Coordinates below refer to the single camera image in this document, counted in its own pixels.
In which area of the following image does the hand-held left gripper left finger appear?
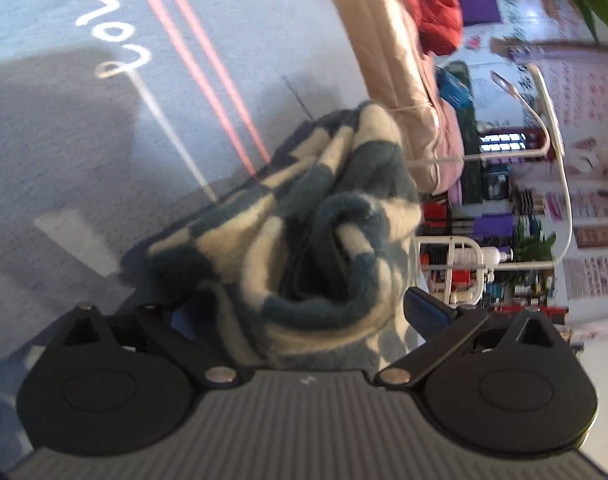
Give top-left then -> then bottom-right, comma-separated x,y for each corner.
61,304 -> 237,387

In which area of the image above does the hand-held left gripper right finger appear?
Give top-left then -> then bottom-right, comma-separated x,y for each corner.
374,287 -> 567,388

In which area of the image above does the blue cream checkered blanket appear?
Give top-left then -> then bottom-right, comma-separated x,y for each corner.
121,101 -> 425,371

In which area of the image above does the white trolley cart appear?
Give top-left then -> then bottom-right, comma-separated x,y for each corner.
414,235 -> 495,306

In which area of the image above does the white pump bottle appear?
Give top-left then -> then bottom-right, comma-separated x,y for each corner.
451,247 -> 515,266

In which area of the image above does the blue bag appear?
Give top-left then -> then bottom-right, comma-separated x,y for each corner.
436,67 -> 472,111

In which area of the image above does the red puffer jacket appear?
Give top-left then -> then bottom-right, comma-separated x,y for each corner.
379,0 -> 464,57

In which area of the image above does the wall poster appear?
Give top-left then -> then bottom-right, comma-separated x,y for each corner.
564,255 -> 608,301

